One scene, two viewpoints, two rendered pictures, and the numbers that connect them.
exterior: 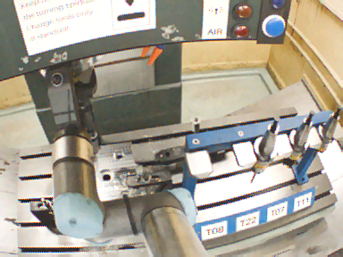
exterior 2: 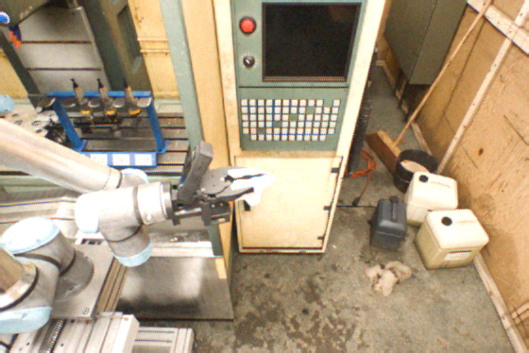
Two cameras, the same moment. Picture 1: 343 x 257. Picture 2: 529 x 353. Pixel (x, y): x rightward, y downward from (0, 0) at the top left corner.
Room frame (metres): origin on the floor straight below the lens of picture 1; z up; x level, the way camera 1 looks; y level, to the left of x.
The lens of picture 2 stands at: (-0.68, -1.29, 2.04)
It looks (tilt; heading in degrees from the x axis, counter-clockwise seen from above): 46 degrees down; 12
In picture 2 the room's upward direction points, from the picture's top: straight up
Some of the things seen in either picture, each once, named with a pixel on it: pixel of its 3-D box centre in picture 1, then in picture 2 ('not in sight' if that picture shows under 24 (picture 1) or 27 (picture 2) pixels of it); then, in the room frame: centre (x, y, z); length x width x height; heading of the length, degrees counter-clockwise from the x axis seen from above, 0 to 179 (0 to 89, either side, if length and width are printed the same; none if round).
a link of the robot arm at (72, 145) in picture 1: (74, 157); not in sight; (0.26, 0.15, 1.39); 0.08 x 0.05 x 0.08; 102
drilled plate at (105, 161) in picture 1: (93, 180); (29, 126); (0.45, 0.24, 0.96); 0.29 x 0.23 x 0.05; 102
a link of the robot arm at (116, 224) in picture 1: (100, 221); not in sight; (0.19, 0.13, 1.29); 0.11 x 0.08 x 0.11; 104
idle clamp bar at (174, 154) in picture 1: (195, 153); (99, 124); (0.59, -0.08, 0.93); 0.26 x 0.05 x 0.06; 107
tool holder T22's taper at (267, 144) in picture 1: (270, 138); (78, 93); (0.40, -0.22, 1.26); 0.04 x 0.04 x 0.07
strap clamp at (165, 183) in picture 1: (149, 184); (58, 129); (0.45, 0.06, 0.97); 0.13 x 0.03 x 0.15; 102
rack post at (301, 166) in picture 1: (313, 149); (155, 125); (0.51, -0.48, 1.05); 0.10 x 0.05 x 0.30; 12
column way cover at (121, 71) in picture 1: (93, 47); (58, 54); (0.89, 0.29, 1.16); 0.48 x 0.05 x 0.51; 102
